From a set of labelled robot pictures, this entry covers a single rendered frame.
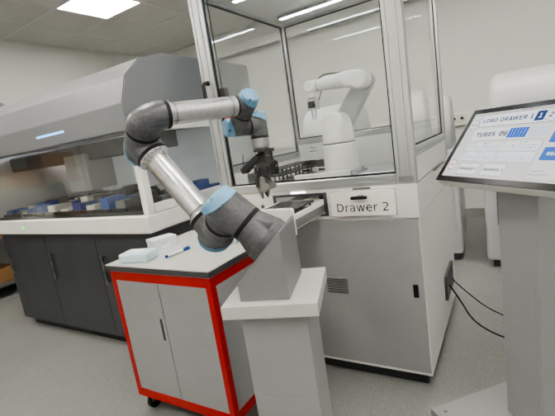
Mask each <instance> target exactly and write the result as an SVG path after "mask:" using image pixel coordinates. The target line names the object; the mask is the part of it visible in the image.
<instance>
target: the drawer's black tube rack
mask: <svg viewBox="0 0 555 416"><path fill-rule="evenodd" d="M313 201H314V200H312V201H282V202H280V203H277V204H276V205H274V206H270V207H269V208H266V209H272V208H274V210H275V209H276V208H292V209H293V210H294V213H295V214H296V213H297V212H299V211H301V210H304V209H305V208H307V207H308V206H306V205H308V204H309V206H311V203H312V202H313ZM266 209H265V210H266Z"/></svg>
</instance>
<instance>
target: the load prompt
mask: <svg viewBox="0 0 555 416"><path fill-rule="evenodd" d="M545 121H555V107H548V108H541V109H534V110H527V111H515V112H508V113H501V114H495V115H488V116H484V117H483V119H482V121H481V123H480V125H479V126H478V128H479V127H489V126H498V125H517V124H526V123H536V122H545Z"/></svg>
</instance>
